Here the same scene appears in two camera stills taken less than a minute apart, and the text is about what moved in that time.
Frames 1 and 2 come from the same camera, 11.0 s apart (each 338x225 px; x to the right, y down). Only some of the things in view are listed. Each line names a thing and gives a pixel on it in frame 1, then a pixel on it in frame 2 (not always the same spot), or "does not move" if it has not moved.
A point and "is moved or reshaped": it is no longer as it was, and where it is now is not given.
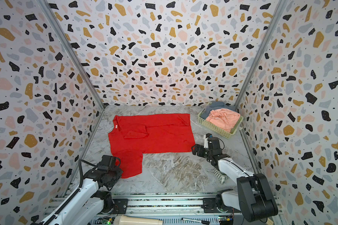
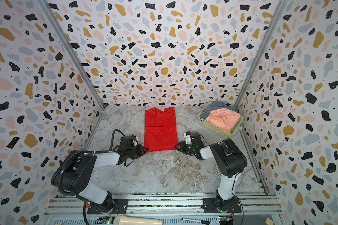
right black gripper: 202,150 -> 184,146
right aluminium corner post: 276,15 does not move
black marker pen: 203,221 does not move
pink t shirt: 224,118 does not move
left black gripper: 119,171 -> 141,151
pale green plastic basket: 214,126 does not move
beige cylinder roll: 137,220 does not move
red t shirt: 132,135 is moved or reshaped
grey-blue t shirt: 215,105 does not move
